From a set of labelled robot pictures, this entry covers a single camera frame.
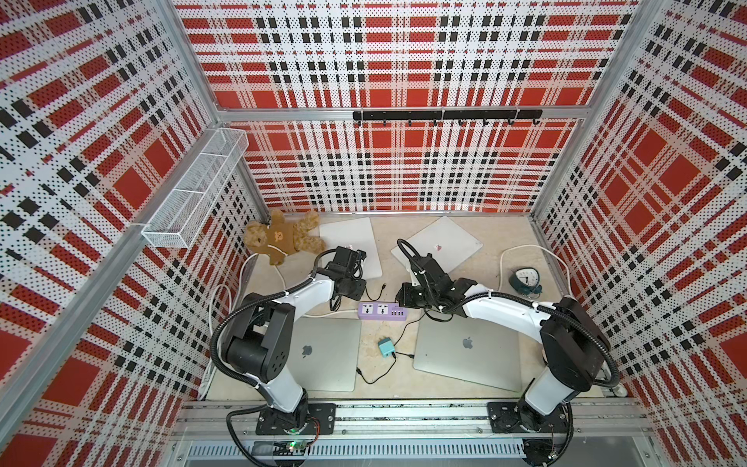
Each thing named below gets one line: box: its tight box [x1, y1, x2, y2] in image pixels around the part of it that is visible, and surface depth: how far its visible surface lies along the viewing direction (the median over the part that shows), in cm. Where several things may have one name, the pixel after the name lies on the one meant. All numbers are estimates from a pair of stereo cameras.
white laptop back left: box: [319, 216, 384, 280], surface depth 114 cm
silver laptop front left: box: [286, 317, 362, 393], surface depth 88 cm
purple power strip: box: [357, 301, 408, 322], surface depth 92 cm
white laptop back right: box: [391, 215, 484, 274], surface depth 115 cm
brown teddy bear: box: [243, 209, 327, 266], surface depth 106 cm
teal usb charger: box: [377, 336, 395, 359], surface depth 86 cm
